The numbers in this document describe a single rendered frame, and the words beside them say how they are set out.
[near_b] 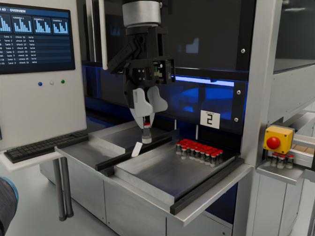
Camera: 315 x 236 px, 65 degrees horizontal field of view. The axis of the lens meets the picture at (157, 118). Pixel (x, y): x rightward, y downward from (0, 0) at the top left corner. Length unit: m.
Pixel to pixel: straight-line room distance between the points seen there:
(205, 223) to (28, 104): 1.03
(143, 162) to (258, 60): 0.53
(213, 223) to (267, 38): 0.77
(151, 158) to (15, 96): 0.76
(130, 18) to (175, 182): 0.51
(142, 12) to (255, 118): 0.56
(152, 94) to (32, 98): 0.94
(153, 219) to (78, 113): 0.74
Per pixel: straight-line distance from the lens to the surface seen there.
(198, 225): 1.24
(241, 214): 1.08
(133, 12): 0.51
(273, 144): 0.87
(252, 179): 0.99
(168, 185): 0.79
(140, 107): 0.53
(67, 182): 1.76
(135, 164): 0.91
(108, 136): 1.20
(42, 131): 1.46
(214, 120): 0.98
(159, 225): 1.45
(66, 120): 1.50
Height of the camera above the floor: 1.29
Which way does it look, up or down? 16 degrees down
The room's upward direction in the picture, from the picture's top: straight up
